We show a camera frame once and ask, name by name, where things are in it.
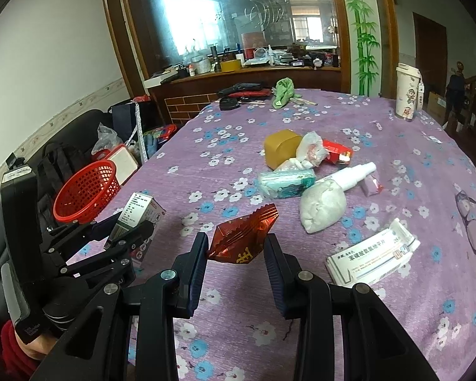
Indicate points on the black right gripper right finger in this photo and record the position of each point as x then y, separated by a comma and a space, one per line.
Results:
375, 345

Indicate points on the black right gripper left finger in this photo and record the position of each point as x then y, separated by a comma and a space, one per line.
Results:
95, 347

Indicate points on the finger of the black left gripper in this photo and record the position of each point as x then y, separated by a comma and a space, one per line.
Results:
77, 234
113, 264

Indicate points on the red plastic basket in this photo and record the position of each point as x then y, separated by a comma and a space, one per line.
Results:
85, 195

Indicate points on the grey white medicine box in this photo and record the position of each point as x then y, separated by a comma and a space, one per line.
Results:
141, 213

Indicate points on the white blue medicine box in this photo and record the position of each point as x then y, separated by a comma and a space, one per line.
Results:
374, 258

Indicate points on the red foil wrapper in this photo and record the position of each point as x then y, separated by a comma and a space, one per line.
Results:
240, 240

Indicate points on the white tissue wad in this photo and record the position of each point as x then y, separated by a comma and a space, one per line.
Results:
321, 206

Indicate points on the white spray bottle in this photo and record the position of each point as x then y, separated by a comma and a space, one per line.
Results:
349, 177

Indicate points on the teal tissue pack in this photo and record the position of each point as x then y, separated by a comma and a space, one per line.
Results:
285, 184

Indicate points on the red cigarette pack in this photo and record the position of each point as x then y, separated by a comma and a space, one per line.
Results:
337, 154

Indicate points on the white plastic bag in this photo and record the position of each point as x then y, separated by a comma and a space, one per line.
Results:
310, 153

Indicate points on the purple red wrapper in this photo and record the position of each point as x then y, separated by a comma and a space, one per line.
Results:
371, 186

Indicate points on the left hand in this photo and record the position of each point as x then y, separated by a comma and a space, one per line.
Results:
21, 358

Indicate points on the black backpack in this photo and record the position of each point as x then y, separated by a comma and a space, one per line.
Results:
58, 163

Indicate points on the white red-rimmed box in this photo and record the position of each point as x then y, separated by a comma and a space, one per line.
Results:
126, 164

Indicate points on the clear plastic bag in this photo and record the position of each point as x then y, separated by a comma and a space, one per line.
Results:
107, 140

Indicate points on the black sofa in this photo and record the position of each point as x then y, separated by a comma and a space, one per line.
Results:
80, 133

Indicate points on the dark blue bag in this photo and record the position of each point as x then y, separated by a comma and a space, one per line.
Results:
123, 115

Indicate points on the purple eyeglasses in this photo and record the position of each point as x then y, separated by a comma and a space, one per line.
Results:
466, 206

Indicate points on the wooden brick counter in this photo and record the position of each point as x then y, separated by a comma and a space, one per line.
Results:
182, 99

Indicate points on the purple floral tablecloth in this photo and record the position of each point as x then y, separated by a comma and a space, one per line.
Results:
207, 174

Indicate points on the black key pouch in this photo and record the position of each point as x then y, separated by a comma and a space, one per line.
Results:
228, 103

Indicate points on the black red tool case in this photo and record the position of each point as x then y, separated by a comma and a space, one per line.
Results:
245, 90

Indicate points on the green cloth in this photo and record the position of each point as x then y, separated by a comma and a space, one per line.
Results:
284, 91

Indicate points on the white cartoon tumbler cup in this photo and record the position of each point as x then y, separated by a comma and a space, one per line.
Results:
409, 92

